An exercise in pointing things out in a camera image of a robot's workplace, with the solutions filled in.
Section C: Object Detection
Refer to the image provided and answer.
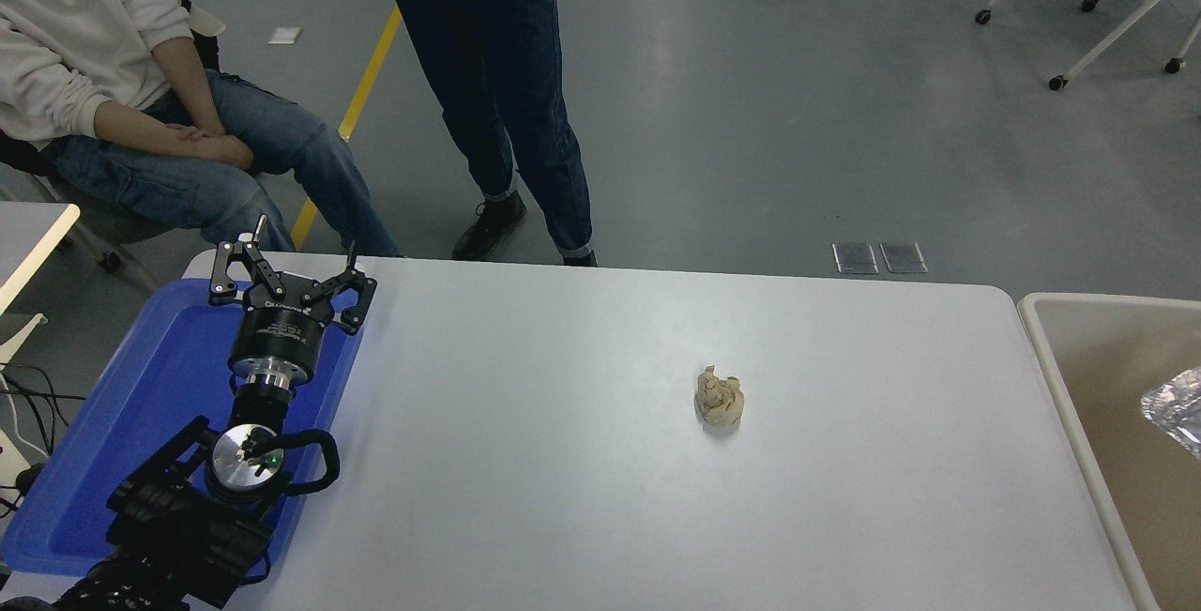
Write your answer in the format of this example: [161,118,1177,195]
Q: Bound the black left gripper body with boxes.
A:
[231,273,339,374]

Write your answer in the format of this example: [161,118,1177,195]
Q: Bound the silver foil tray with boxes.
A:
[1141,367,1201,459]

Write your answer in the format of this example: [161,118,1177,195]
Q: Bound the metal floor plate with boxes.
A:
[832,242,879,275]
[879,241,929,274]

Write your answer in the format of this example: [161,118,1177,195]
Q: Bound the seated person's left hand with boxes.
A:
[188,133,254,171]

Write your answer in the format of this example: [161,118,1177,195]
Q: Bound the seated person's right hand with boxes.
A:
[164,121,226,158]

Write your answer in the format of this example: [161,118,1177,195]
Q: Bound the blue plastic tray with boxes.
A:
[0,278,365,579]

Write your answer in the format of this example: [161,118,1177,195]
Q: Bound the white side table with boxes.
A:
[0,201,81,370]

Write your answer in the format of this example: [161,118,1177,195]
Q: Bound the black office chair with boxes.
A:
[0,0,268,293]

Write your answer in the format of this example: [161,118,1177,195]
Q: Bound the standing person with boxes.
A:
[371,0,598,267]

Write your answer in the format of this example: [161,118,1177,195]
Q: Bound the seated person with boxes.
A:
[0,0,404,260]

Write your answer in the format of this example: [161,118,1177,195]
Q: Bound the white power strip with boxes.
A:
[0,430,27,492]

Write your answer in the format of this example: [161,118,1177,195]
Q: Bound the crumpled tan paper ball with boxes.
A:
[694,365,746,429]

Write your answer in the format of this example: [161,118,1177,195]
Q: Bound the large pale bin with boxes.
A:
[1017,292,1201,611]

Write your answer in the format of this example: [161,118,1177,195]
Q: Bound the black cable bundle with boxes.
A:
[0,363,87,516]

